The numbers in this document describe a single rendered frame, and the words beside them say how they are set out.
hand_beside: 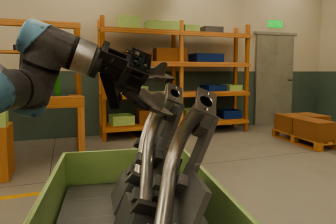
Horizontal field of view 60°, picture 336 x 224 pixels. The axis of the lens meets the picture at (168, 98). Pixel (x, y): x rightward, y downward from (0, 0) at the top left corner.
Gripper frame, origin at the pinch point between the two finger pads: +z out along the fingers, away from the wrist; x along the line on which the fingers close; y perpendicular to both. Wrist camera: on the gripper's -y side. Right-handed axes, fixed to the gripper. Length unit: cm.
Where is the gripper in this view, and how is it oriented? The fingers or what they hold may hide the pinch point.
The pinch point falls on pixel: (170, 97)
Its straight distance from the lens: 71.7
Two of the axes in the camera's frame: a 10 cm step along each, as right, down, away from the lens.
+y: 4.5, -6.0, -6.6
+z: 8.9, 3.4, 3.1
